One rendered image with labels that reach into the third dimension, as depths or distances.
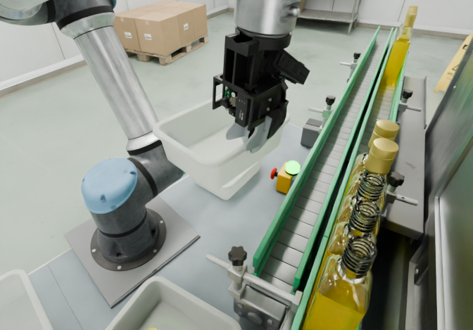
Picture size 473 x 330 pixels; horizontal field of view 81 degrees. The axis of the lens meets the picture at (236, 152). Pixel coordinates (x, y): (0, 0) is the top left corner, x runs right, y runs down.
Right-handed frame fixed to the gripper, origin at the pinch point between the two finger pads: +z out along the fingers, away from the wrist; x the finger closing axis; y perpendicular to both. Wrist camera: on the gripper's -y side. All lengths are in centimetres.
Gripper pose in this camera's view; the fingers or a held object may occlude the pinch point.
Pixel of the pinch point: (253, 143)
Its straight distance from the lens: 49.3
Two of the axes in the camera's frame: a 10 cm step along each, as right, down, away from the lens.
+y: -6.6, 4.6, -5.9
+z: -0.9, 7.4, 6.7
